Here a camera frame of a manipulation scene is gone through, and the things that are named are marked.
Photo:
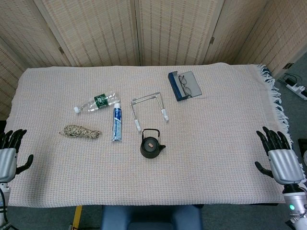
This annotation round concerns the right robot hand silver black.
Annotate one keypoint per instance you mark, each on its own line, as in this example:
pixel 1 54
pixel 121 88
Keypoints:
pixel 284 165

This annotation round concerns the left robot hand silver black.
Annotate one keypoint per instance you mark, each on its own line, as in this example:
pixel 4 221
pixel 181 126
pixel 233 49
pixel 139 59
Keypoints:
pixel 7 163

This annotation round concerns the black teapot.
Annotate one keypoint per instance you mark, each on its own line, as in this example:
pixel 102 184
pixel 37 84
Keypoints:
pixel 146 154

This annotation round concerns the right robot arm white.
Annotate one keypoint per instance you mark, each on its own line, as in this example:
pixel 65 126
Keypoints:
pixel 296 203

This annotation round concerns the black box on floor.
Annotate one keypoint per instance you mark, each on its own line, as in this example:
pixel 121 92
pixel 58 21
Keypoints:
pixel 302 143

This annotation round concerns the white power strip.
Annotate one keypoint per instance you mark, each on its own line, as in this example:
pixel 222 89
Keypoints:
pixel 298 89

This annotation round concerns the yellow floor tape strip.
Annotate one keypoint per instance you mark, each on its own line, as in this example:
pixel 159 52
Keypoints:
pixel 77 215

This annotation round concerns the clear plastic water bottle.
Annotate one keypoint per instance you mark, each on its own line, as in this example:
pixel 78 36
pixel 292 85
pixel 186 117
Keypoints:
pixel 96 102

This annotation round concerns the blue white toothpaste tube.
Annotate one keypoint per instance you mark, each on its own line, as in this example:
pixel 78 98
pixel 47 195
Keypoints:
pixel 117 122

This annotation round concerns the pink waffle tablecloth with fringe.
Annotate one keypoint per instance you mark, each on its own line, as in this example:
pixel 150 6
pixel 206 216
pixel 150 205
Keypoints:
pixel 168 182

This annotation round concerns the blue glasses case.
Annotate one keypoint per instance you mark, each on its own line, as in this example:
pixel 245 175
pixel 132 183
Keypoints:
pixel 176 89

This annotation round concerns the blue chair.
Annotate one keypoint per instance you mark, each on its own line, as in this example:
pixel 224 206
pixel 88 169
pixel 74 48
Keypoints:
pixel 151 218

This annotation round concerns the beige woven folding screen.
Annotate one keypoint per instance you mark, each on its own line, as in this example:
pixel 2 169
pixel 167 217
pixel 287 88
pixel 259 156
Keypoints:
pixel 100 31

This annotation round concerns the black frame eyeglasses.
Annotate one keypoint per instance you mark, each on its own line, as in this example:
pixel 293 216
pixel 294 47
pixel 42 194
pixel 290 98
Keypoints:
pixel 187 90

